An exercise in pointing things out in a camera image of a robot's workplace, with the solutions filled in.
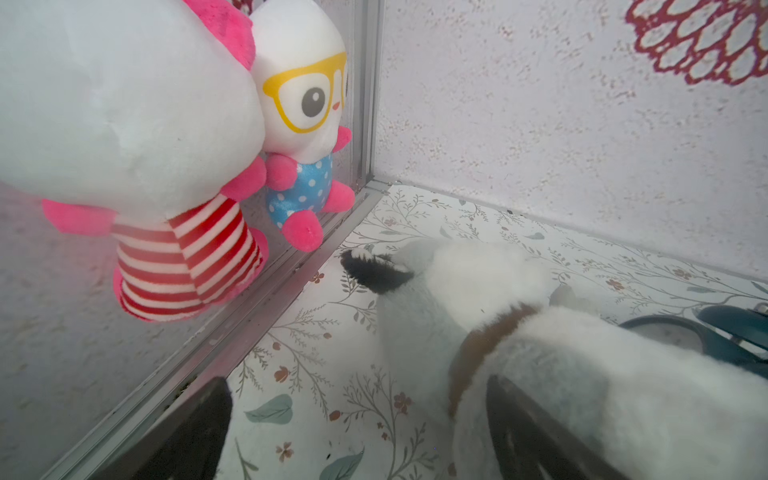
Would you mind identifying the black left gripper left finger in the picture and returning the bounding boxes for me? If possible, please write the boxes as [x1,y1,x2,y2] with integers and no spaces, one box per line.
[92,377,233,480]

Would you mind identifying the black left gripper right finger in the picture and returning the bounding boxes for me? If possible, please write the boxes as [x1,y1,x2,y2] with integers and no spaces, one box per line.
[486,375,625,480]

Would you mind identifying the white fluffy plush dog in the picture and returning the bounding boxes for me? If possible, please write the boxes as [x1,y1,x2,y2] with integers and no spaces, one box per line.
[340,239,767,479]

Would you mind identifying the teal handheld device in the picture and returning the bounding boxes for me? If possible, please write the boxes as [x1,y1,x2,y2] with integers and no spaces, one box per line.
[620,303,767,378]

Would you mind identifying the white plush red striped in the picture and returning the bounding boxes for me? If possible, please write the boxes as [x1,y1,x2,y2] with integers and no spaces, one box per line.
[1,1,269,322]

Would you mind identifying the white plush yellow glasses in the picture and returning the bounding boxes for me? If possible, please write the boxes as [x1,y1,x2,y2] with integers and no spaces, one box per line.
[250,0,355,252]

